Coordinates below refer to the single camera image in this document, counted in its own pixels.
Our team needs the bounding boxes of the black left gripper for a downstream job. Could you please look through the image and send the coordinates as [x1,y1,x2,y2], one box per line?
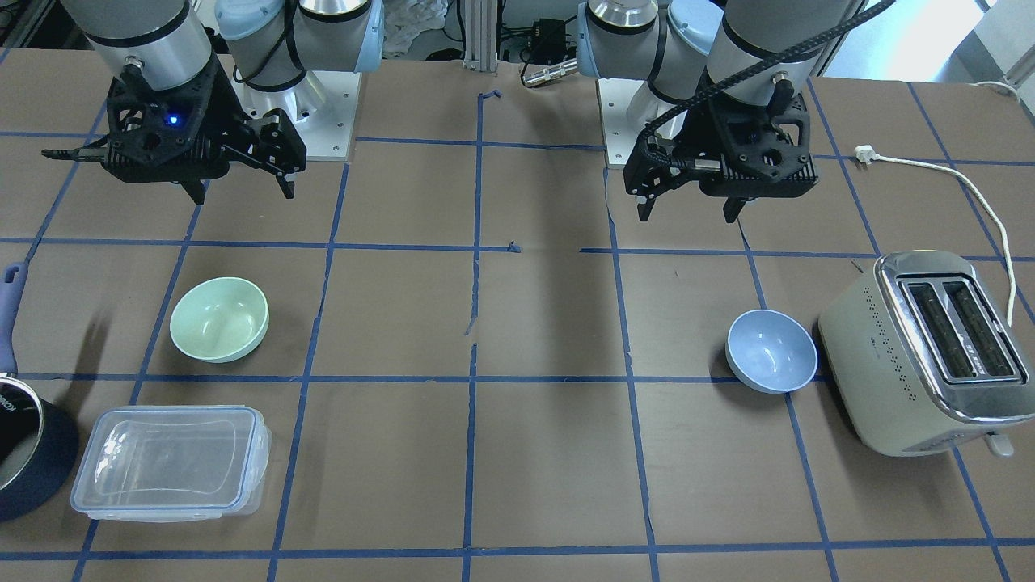
[623,89,818,224]

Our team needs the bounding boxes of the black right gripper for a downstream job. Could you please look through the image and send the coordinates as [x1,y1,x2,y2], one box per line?
[42,61,307,200]

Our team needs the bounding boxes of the green bowl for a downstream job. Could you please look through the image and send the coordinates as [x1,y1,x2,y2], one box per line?
[169,277,270,362]

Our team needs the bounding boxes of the blue bowl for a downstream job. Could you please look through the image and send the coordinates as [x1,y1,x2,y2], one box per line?
[725,309,818,394]

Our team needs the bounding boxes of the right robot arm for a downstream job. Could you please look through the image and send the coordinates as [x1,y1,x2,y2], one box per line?
[42,1,384,204]

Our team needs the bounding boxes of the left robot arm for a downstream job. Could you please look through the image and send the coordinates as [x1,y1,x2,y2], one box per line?
[576,1,864,222]

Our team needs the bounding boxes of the cream and chrome toaster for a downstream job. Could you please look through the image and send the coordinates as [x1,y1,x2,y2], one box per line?
[817,250,1034,458]

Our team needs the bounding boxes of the clear plastic food container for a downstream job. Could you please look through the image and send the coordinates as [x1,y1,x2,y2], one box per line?
[70,405,272,523]

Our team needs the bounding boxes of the blue saucepan with lid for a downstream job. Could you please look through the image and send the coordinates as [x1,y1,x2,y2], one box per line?
[1,262,80,522]

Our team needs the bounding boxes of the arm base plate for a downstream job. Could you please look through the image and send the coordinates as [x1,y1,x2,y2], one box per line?
[233,71,365,162]
[598,78,673,169]

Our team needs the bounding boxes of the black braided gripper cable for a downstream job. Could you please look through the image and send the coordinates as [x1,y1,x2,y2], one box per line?
[643,0,897,175]

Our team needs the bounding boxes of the white toaster power cord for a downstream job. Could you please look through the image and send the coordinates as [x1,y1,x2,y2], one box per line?
[855,145,1018,327]

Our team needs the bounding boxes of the aluminium frame post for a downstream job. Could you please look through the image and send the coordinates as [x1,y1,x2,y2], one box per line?
[459,1,501,74]

